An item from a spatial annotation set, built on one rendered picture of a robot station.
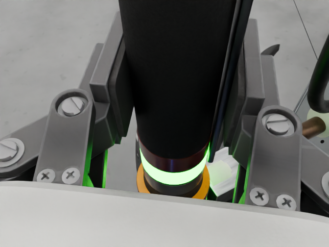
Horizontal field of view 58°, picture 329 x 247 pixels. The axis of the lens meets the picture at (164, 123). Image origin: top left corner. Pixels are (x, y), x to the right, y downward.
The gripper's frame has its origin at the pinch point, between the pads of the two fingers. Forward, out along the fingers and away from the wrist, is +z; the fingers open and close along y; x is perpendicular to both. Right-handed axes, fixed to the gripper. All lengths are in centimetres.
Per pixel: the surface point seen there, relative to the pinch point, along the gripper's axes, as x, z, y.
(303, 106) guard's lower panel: -137, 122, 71
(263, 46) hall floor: -164, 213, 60
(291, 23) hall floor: -164, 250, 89
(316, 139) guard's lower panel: -129, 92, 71
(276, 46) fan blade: -21.9, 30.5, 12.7
